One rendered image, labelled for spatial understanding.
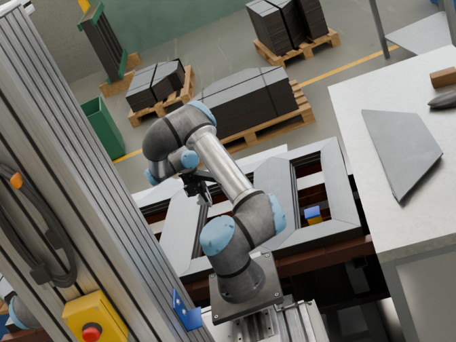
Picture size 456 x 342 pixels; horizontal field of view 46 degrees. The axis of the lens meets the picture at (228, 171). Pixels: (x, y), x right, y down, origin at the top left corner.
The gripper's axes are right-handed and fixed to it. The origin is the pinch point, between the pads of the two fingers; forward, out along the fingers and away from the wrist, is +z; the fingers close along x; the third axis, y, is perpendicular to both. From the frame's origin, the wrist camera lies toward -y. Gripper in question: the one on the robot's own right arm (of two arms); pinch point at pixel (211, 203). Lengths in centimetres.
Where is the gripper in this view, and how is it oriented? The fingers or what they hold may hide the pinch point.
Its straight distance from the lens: 238.0
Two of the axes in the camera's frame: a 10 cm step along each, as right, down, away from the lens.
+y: -9.3, 3.0, 2.3
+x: -0.5, 5.0, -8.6
